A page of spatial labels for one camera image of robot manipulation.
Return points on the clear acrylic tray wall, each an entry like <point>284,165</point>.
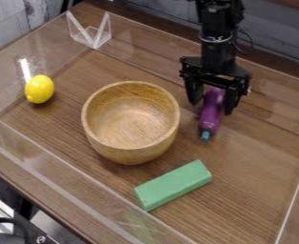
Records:
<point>248,205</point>

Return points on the clear acrylic corner bracket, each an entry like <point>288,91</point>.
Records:
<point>92,37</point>

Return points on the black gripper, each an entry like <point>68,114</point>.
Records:
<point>232,79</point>

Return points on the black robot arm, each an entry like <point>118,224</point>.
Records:
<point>215,67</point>

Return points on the yellow toy lemon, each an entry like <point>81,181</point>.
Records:
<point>39,89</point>

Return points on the purple toy eggplant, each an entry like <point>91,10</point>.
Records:
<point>211,114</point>

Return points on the brown wooden bowl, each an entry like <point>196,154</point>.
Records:
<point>131,119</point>

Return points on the black metal bracket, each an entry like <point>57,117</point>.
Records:
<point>39,236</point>

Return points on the green rectangular block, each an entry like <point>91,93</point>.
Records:
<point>174,184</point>

